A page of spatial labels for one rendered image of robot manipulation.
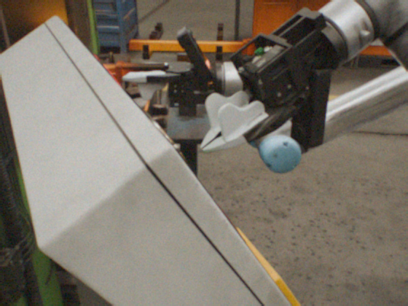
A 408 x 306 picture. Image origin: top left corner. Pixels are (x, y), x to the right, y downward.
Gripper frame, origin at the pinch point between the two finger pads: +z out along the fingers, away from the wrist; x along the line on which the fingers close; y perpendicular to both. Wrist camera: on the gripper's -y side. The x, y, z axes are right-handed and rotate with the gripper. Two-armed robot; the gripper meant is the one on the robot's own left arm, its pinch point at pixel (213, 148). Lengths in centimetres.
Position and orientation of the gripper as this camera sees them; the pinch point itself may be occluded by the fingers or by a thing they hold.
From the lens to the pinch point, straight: 56.3
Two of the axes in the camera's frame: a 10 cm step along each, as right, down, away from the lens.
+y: -4.5, -6.5, -6.1
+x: 4.3, 4.4, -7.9
